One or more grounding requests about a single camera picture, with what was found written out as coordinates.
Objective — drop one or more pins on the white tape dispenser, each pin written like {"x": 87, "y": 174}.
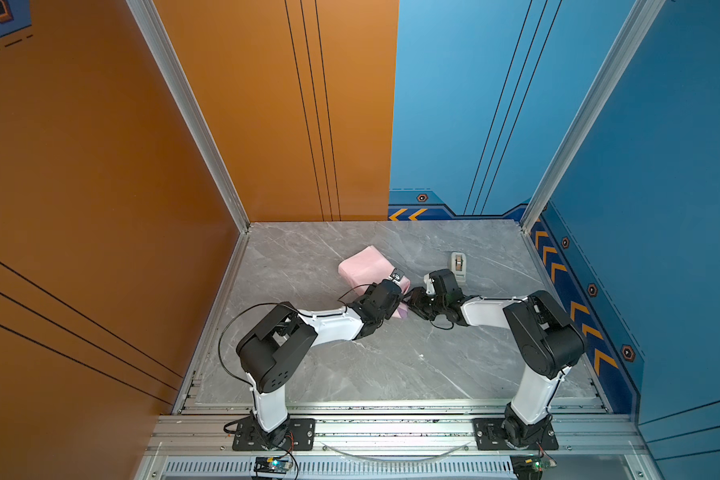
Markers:
{"x": 458, "y": 266}

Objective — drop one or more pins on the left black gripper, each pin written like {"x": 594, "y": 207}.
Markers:
{"x": 393, "y": 309}

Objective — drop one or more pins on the left aluminium corner post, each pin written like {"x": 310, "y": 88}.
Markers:
{"x": 152, "y": 29}

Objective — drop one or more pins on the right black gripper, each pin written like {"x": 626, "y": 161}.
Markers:
{"x": 417, "y": 294}

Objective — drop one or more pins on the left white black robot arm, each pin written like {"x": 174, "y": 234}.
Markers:
{"x": 273, "y": 349}

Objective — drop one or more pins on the aluminium front rail frame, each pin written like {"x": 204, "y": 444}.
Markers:
{"x": 398, "y": 439}

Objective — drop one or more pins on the right green circuit board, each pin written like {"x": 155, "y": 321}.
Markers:
{"x": 526, "y": 468}

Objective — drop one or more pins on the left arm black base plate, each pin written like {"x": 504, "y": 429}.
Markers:
{"x": 296, "y": 434}

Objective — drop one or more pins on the aluminium corner post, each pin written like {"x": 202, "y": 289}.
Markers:
{"x": 152, "y": 29}
{"x": 629, "y": 38}

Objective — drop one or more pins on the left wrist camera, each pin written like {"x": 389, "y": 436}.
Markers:
{"x": 397, "y": 276}

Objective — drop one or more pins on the purple wrapping paper sheet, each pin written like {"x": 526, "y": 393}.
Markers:
{"x": 363, "y": 269}

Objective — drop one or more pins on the left green circuit board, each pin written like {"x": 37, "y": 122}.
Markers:
{"x": 272, "y": 467}

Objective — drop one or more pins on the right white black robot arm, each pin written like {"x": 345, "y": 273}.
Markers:
{"x": 545, "y": 337}

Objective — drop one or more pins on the right aluminium corner post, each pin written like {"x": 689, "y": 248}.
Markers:
{"x": 629, "y": 38}

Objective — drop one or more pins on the green circuit board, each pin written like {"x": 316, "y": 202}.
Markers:
{"x": 272, "y": 467}
{"x": 526, "y": 468}

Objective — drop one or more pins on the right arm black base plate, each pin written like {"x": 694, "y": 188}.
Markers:
{"x": 495, "y": 434}

